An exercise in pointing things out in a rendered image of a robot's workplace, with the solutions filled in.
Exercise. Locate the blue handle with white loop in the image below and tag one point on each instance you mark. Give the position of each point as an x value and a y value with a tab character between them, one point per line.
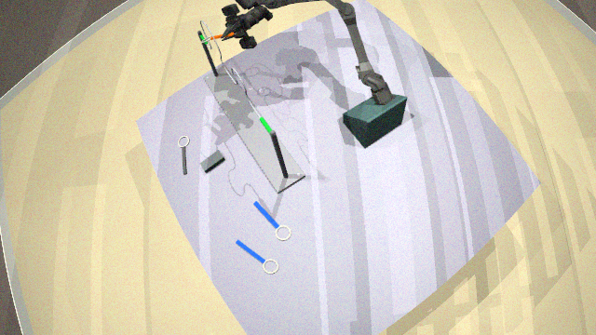
272	221
255	255

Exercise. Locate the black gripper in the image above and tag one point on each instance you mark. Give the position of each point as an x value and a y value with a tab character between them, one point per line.
242	24

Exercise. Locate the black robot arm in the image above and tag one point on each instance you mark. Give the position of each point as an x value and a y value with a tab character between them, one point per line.
379	88

